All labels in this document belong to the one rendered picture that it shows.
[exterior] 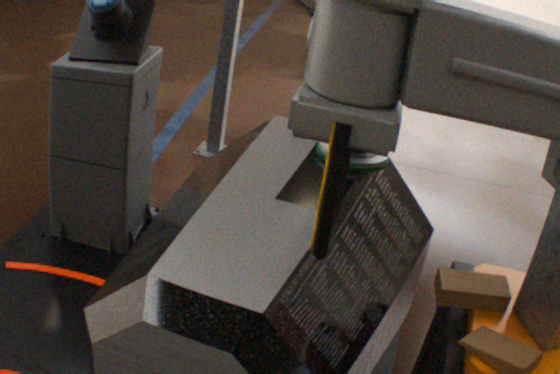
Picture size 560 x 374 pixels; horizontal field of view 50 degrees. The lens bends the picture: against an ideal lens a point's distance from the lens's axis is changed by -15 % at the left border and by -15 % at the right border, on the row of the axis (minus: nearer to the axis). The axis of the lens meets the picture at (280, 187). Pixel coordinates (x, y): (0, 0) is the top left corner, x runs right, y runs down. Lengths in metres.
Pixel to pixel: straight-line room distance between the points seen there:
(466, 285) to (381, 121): 0.58
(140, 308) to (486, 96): 0.81
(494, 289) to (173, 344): 0.79
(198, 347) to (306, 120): 0.49
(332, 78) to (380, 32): 0.13
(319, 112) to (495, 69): 0.35
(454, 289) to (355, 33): 0.71
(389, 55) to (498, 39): 0.22
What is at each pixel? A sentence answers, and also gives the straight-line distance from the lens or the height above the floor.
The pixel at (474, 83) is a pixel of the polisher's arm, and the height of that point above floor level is 1.38.
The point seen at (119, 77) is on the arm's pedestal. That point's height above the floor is 0.82.
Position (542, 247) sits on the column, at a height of 0.99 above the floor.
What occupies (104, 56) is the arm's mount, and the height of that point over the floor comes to 0.88.
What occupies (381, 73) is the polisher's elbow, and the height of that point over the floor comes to 1.36.
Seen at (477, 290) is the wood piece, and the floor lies 0.83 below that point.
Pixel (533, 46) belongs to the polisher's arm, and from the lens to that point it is 1.25.
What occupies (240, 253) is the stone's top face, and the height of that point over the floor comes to 0.87.
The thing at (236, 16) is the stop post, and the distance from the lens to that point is 3.68.
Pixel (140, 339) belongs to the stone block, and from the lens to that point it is 1.43.
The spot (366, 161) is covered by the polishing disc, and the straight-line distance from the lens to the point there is 1.99.
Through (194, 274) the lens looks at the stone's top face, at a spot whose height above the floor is 0.87.
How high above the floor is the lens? 1.70
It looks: 27 degrees down
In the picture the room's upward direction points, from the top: 9 degrees clockwise
